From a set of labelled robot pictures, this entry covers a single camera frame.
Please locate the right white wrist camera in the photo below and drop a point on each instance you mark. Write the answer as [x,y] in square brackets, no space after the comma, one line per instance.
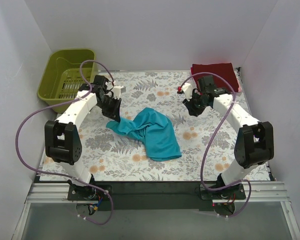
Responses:
[186,89]

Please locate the olive green plastic basket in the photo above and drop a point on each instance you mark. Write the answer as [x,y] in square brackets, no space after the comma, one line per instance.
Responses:
[61,79]

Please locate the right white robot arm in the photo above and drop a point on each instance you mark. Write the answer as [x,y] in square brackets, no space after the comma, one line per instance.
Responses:
[254,144]

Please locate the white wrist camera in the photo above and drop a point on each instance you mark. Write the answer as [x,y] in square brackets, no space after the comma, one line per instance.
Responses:
[116,91]
[186,89]

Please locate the dark red folded t shirt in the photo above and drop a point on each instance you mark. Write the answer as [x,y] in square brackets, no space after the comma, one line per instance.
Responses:
[219,83]

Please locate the floral patterned table mat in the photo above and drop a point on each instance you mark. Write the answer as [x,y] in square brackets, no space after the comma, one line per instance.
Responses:
[207,144]

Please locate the aluminium frame rail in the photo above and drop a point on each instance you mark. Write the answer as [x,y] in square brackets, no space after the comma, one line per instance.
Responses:
[48,192]

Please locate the teal t shirt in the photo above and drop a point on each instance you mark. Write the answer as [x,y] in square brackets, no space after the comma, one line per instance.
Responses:
[154,129]

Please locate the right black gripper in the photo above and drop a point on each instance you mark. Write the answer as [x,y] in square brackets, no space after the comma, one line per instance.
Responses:
[192,106]

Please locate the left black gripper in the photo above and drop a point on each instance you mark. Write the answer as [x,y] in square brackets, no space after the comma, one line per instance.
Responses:
[112,106]

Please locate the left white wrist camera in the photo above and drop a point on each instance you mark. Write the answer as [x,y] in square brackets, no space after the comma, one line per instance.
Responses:
[116,91]

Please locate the pink folded t shirt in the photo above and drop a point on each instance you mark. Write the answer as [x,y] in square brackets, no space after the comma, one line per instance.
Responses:
[240,85]

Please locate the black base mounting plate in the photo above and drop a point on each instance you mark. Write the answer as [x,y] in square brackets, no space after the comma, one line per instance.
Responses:
[168,195]

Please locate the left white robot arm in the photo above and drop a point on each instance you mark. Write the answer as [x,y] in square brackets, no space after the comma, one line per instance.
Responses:
[62,141]

